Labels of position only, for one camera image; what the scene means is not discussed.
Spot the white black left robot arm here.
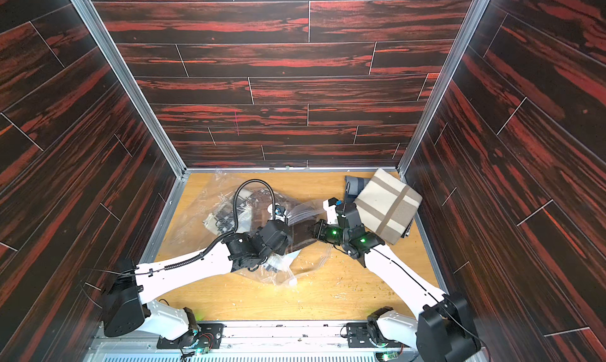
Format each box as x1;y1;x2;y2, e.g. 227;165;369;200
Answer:
102;220;293;341

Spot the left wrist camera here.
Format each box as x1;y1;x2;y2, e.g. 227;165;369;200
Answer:
273;204;288;223

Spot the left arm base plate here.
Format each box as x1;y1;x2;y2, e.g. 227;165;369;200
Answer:
156;323;225;352

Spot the clear plastic vacuum bag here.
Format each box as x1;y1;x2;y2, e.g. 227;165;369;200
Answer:
156;170;332;286

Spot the blue grey striped scarf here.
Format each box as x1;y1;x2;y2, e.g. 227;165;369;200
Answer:
344;176;370;203

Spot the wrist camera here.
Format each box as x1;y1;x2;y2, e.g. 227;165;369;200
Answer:
273;204;288;223
323;198;342;225

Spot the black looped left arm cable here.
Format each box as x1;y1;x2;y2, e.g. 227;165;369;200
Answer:
231;179;277;232

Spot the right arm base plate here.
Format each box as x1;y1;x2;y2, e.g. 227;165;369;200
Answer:
339;321;408;349

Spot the cream brown plaid scarf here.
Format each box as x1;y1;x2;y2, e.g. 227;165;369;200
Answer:
203;188;272;236

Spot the dark brown scarf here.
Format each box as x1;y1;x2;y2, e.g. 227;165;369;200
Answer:
286;220;317;254

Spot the cream tan striped scarf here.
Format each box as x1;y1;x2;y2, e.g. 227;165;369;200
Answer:
354;169;423;245

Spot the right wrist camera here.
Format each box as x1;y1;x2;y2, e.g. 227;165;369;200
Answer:
323;198;342;225

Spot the aluminium front rail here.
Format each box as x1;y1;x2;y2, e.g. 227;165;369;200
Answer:
84;320;421;361

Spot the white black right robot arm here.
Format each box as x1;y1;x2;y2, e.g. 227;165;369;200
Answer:
312;198;482;361

